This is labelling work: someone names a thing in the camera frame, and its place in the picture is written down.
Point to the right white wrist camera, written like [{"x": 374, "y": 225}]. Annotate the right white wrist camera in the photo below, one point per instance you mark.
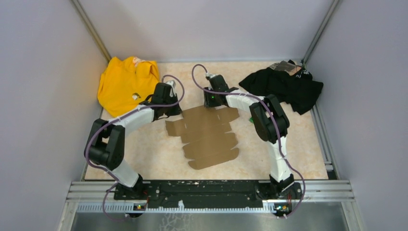
[{"x": 209, "y": 76}]

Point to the black shirt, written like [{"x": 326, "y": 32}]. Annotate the black shirt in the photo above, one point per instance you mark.
[{"x": 299, "y": 90}]

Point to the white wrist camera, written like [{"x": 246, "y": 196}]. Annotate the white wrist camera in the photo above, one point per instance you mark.
[
  {"x": 209, "y": 76},
  {"x": 172, "y": 83}
]

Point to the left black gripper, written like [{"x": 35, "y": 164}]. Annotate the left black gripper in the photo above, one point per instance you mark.
[{"x": 177, "y": 110}]

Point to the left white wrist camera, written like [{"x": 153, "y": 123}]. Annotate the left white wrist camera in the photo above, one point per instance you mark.
[{"x": 172, "y": 83}]

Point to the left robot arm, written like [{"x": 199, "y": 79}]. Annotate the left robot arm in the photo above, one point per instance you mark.
[{"x": 105, "y": 148}]

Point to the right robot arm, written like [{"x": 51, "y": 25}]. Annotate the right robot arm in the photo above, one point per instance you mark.
[{"x": 270, "y": 122}]

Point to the aluminium frame rail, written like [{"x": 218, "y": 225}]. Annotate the aluminium frame rail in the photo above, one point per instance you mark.
[{"x": 98, "y": 196}]

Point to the yellow shirt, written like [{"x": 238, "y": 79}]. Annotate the yellow shirt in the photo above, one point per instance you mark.
[{"x": 126, "y": 83}]

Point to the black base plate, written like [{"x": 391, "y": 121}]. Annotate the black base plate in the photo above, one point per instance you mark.
[{"x": 211, "y": 194}]

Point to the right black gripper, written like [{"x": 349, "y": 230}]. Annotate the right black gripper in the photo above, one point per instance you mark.
[{"x": 207, "y": 102}]

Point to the brown cardboard box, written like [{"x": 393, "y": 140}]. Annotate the brown cardboard box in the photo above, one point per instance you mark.
[{"x": 206, "y": 135}]

